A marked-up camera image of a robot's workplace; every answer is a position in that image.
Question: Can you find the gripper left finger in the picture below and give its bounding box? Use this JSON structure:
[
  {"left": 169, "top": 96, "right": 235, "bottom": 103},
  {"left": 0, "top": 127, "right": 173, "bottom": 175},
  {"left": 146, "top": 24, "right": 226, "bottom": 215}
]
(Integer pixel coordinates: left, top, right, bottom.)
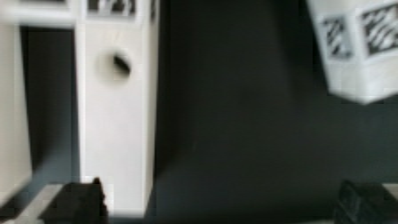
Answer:
[{"left": 11, "top": 176, "right": 112, "bottom": 224}]

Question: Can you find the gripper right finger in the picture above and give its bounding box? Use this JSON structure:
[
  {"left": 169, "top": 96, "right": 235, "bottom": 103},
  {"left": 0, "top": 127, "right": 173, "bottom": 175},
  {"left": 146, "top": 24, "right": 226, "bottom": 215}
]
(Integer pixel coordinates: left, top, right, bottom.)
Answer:
[{"left": 335, "top": 180, "right": 398, "bottom": 224}]

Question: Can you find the white chair back frame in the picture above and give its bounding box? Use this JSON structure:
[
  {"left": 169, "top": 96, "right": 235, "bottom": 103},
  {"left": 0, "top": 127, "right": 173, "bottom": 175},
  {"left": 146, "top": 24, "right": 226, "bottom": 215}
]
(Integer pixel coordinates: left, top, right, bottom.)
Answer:
[{"left": 0, "top": 0, "right": 160, "bottom": 217}]

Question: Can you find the white chair leg tagged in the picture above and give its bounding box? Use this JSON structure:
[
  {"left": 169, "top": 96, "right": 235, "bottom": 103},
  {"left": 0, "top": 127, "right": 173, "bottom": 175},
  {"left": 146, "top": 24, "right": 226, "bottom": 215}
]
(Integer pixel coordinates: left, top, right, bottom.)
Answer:
[{"left": 306, "top": 0, "right": 398, "bottom": 105}]

